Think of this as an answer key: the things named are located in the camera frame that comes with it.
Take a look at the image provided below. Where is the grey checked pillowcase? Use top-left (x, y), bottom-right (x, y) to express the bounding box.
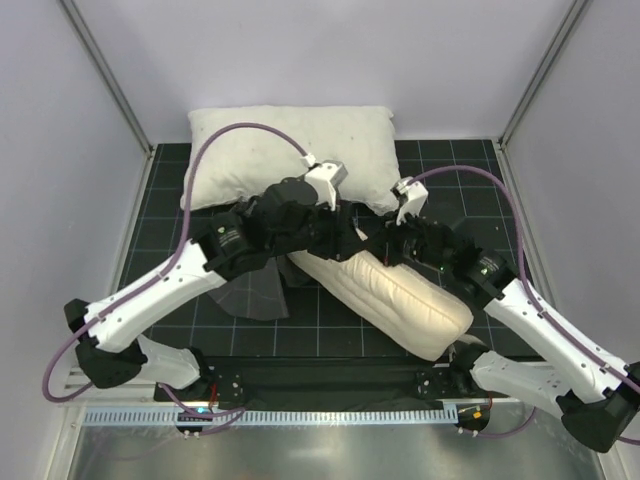
top-left (207, 199), bottom-right (366, 321)

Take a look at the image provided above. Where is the cream bear print pillow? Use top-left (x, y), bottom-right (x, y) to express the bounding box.
top-left (288, 251), bottom-right (473, 361)

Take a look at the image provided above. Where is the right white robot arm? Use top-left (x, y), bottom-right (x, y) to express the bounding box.
top-left (367, 215), bottom-right (639, 453)

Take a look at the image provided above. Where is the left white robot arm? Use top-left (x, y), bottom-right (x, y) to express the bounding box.
top-left (65, 179), bottom-right (363, 401)

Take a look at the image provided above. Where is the white plain pillow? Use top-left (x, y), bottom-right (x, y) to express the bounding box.
top-left (180, 105), bottom-right (400, 214)

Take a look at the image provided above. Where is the black grid cutting mat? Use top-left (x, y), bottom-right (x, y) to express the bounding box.
top-left (116, 139), bottom-right (517, 358)

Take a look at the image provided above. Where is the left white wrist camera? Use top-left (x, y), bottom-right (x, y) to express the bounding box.
top-left (301, 153), bottom-right (348, 211)

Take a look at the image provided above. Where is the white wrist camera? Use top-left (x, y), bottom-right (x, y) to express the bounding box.
top-left (391, 177), bottom-right (429, 226)
top-left (301, 153), bottom-right (348, 211)

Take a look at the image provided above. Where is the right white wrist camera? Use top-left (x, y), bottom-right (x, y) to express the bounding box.
top-left (391, 177), bottom-right (429, 226)

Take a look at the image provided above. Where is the slotted grey cable duct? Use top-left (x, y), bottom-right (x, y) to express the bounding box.
top-left (82, 404), bottom-right (458, 427)

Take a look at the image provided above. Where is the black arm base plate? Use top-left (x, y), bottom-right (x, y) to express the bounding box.
top-left (176, 356), bottom-right (487, 412)

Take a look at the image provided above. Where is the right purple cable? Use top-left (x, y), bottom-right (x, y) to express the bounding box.
top-left (407, 167), bottom-right (640, 446)

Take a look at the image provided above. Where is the purple cable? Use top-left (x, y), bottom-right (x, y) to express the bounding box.
top-left (42, 120), bottom-right (314, 436)
top-left (407, 167), bottom-right (640, 446)

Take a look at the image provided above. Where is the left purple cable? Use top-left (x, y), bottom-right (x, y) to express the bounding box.
top-left (42, 120), bottom-right (314, 436)

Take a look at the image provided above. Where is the right aluminium frame post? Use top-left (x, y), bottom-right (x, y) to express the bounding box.
top-left (497, 0), bottom-right (592, 150)

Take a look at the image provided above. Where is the aluminium frame post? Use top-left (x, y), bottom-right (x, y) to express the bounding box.
top-left (497, 0), bottom-right (592, 150)
top-left (57, 0), bottom-right (153, 158)

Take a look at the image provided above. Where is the left aluminium frame post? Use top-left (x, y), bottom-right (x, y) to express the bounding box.
top-left (57, 0), bottom-right (153, 158)

